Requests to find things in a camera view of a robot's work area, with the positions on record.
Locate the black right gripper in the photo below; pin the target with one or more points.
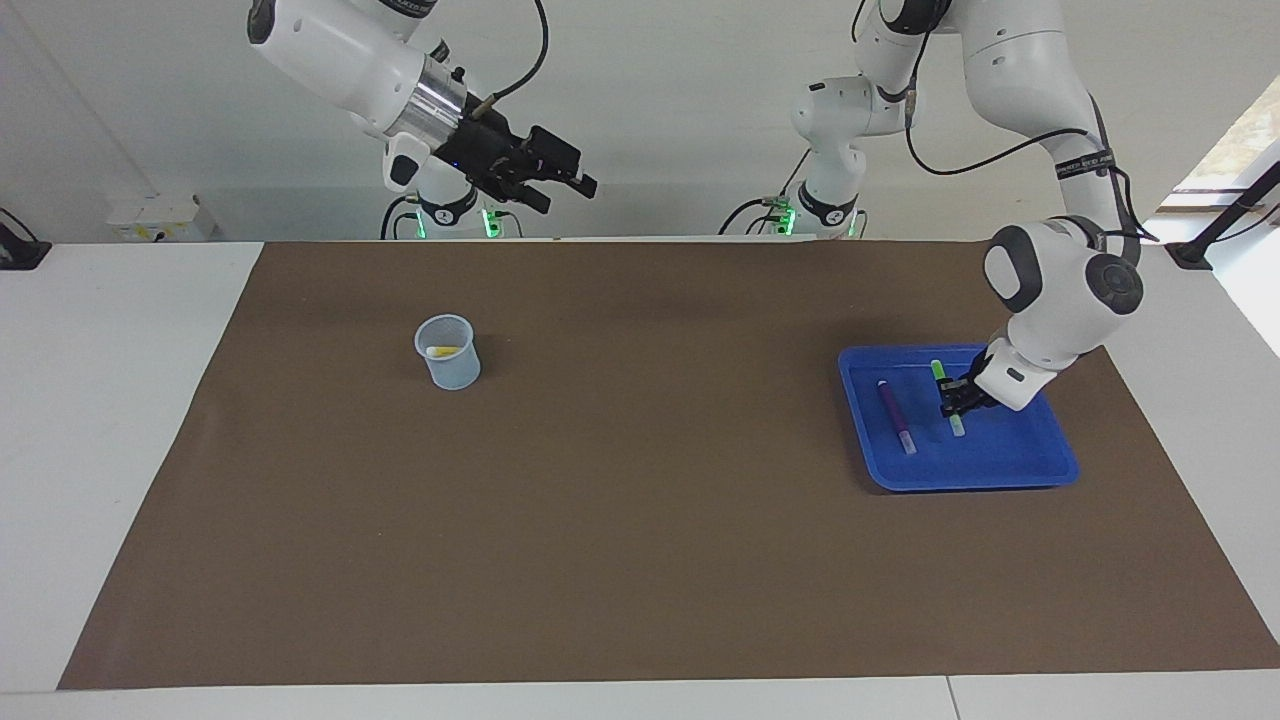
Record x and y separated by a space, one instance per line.
495 155

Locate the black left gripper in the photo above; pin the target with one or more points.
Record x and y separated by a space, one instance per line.
982 385

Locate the green highlighter pen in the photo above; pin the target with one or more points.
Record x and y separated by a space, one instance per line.
938 372

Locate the purple highlighter pen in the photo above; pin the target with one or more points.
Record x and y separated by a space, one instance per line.
896 415

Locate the yellow highlighter pen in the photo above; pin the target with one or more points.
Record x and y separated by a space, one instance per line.
443 351

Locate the blue plastic tray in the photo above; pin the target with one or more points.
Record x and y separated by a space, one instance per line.
1000 460

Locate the translucent plastic cup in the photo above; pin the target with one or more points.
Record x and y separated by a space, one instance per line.
450 372

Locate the black angled stand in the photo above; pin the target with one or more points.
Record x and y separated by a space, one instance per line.
1225 215

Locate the brown table mat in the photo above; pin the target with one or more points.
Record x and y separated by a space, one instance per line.
640 550

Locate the bright window with frame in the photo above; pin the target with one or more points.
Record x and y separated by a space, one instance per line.
1240 140

